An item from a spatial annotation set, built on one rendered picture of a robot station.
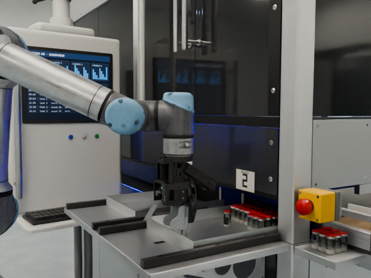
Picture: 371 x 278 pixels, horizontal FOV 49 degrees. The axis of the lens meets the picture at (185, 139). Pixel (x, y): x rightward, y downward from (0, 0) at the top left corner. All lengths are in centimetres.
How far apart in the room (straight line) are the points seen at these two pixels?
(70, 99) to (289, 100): 54
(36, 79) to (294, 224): 71
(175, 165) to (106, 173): 95
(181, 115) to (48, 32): 98
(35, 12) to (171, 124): 570
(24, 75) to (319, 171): 76
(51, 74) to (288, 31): 59
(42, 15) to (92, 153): 486
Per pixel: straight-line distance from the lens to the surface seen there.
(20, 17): 653
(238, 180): 126
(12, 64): 94
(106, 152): 191
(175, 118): 97
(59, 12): 192
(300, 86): 108
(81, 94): 88
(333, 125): 118
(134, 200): 158
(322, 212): 104
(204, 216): 133
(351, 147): 124
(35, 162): 179
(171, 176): 99
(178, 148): 98
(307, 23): 112
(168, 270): 94
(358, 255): 111
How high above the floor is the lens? 123
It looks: 4 degrees down
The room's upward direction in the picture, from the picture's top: straight up
